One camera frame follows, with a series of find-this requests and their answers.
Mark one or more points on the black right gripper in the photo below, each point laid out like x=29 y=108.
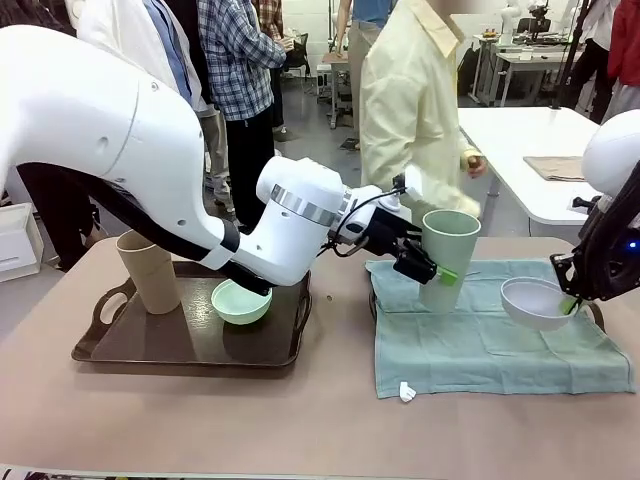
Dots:
x=615 y=272

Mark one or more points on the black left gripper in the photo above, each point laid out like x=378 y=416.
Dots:
x=390 y=230

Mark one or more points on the tall pale green cup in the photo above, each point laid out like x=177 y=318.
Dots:
x=450 y=245

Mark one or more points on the white plastic bowl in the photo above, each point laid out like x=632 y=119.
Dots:
x=530 y=306

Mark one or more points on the green towel mat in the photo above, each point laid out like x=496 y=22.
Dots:
x=475 y=360

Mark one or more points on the tall beige plastic cup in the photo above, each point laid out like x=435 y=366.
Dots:
x=150 y=280

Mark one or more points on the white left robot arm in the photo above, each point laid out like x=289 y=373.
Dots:
x=75 y=110

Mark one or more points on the person left forearm yellow sleeve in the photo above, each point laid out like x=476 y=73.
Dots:
x=462 y=147

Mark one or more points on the person right forearm yellow sleeve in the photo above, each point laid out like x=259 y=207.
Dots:
x=445 y=195

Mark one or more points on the dark brown serving tray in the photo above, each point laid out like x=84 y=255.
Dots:
x=371 y=300
x=150 y=337

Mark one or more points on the person left hand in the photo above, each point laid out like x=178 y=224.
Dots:
x=476 y=167

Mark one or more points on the beige folded cloth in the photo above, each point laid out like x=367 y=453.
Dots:
x=555 y=169

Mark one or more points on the white work table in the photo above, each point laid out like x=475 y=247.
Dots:
x=510 y=165

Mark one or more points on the person in yellow gown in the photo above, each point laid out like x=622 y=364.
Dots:
x=405 y=100

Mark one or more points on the pale green plastic bowl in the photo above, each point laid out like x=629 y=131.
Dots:
x=240 y=309

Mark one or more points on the person in black trousers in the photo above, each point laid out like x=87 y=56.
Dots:
x=592 y=80

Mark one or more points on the black stand pole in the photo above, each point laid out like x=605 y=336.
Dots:
x=571 y=55

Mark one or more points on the grey work table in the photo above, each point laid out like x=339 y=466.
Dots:
x=530 y=55

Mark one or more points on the black office chair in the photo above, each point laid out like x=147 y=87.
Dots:
x=299 y=50

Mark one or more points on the person in red jacket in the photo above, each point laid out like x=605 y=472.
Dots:
x=627 y=40

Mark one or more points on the person in plaid shirt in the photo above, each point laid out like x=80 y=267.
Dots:
x=235 y=60

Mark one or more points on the dark patterned garment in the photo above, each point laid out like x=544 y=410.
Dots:
x=55 y=210

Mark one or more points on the white storage box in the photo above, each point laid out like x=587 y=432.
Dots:
x=17 y=240

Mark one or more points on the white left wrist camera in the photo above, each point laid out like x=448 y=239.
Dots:
x=415 y=182

